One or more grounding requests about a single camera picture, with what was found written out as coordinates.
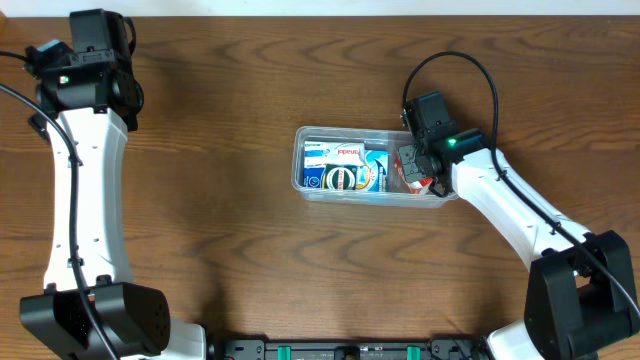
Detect red medicine box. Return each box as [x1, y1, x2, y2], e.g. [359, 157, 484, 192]
[394, 157, 433, 195]

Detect blue Kool Fever box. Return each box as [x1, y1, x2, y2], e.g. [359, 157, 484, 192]
[302, 150, 388, 192]

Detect green Zam-Buk box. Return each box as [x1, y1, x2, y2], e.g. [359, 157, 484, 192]
[322, 164, 357, 190]

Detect white Panadol box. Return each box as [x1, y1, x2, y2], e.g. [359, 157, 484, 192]
[304, 141, 365, 168]

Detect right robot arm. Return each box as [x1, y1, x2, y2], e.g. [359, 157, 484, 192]
[399, 92, 639, 359]

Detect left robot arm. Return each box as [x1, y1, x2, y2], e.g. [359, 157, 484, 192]
[20, 9, 207, 359]

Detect clear plastic container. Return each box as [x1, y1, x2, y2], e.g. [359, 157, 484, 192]
[291, 126, 457, 208]

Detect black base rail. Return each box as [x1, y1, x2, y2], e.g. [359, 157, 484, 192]
[207, 337, 491, 360]

